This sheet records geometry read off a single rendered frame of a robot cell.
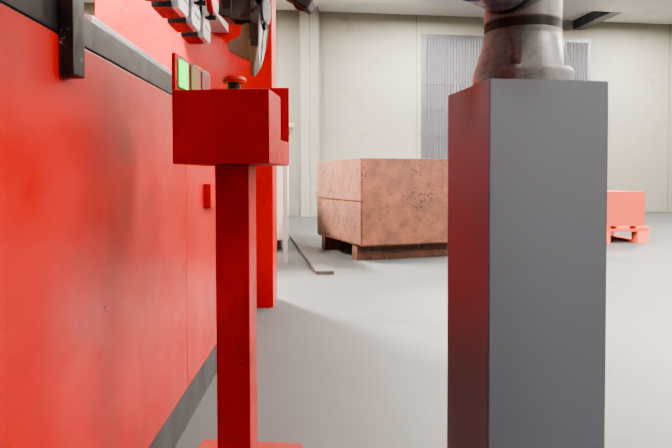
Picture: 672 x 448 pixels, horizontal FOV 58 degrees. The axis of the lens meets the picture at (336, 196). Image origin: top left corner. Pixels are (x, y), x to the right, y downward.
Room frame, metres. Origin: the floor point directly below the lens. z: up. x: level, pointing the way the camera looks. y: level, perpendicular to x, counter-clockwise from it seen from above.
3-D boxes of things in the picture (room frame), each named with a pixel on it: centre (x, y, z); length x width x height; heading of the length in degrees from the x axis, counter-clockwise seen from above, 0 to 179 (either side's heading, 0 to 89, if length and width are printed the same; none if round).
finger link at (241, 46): (1.13, 0.17, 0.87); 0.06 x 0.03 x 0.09; 85
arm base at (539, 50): (0.96, -0.29, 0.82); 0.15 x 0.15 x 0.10
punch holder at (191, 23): (2.21, 0.54, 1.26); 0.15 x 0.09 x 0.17; 1
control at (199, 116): (1.09, 0.18, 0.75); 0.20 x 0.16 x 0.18; 175
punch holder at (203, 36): (2.41, 0.55, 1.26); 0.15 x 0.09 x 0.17; 1
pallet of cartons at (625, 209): (6.53, -2.52, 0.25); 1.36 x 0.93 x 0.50; 8
